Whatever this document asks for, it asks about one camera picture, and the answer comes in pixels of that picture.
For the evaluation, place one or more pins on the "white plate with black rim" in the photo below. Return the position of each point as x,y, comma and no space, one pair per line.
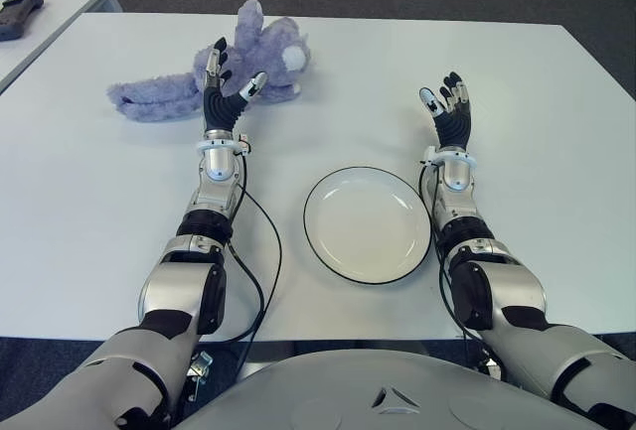
367,226

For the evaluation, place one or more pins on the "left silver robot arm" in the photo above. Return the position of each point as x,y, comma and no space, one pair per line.
179,291

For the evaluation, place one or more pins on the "metal table clamp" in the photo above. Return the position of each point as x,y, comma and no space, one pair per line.
489,368
201,365

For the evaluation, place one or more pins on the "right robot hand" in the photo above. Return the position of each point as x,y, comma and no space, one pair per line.
453,124

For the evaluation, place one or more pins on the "black handheld controller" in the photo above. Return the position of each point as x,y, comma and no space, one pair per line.
20,13

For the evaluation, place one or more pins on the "silver robot torso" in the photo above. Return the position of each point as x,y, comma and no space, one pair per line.
348,390

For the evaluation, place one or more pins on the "purple plush doll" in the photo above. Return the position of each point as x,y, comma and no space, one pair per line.
268,42

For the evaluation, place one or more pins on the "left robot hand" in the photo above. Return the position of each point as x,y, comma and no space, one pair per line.
218,109

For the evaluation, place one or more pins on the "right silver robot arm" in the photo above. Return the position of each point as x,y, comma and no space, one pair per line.
517,291

